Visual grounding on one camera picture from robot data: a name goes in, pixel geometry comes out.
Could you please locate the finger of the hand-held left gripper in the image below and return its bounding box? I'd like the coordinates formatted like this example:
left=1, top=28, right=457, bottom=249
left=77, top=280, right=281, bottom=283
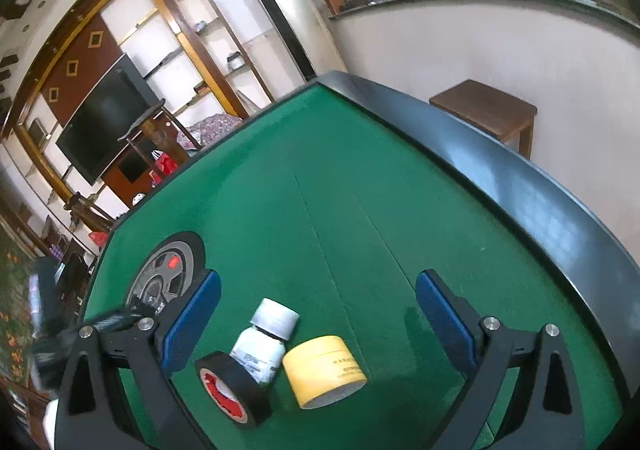
left=92, top=306, right=146, bottom=333

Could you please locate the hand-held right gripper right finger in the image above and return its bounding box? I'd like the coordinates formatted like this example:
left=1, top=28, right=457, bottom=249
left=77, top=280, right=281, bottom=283
left=415, top=269, right=586, bottom=450

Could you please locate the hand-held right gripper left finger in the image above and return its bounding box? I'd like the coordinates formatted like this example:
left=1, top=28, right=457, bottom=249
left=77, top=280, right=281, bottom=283
left=52, top=269, right=222, bottom=450

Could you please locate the white bottle with printed label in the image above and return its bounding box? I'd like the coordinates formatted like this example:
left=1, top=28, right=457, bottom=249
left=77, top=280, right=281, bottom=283
left=230, top=298, right=300, bottom=386

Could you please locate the black tape roll red core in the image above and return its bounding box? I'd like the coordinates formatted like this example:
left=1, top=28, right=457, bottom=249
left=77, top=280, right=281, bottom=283
left=195, top=351, right=273, bottom=430

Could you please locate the yellow round jar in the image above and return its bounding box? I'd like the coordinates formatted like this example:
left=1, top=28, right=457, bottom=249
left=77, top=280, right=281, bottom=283
left=282, top=336, right=368, bottom=410

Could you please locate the brown wooden side chair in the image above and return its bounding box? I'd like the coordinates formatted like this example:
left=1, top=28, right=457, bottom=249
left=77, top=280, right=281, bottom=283
left=62, top=192, right=116, bottom=231

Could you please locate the red bag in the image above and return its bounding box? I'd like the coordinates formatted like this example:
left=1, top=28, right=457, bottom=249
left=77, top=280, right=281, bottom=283
left=150, top=152, right=178, bottom=178

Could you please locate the floral cloth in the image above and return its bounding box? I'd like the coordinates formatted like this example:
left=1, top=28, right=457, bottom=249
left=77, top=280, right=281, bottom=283
left=185, top=114, right=246, bottom=151

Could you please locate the dark wooden chair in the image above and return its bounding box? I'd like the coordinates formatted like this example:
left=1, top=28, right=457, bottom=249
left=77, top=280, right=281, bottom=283
left=119, top=100, right=203, bottom=166

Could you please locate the black flat television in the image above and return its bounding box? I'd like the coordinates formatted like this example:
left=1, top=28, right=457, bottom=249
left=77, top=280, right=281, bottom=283
left=56, top=54, right=161, bottom=186

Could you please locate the brown wooden stool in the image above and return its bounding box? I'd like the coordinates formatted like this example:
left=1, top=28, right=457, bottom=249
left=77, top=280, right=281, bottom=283
left=429, top=79, right=538, bottom=160

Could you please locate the white standing air conditioner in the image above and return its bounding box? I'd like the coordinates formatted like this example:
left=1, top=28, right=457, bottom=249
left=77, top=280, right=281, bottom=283
left=231, top=0, right=348, bottom=83

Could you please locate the white wall shelf unit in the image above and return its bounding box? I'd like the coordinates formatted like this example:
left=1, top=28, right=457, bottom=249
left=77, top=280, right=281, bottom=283
left=100, top=0, right=276, bottom=121

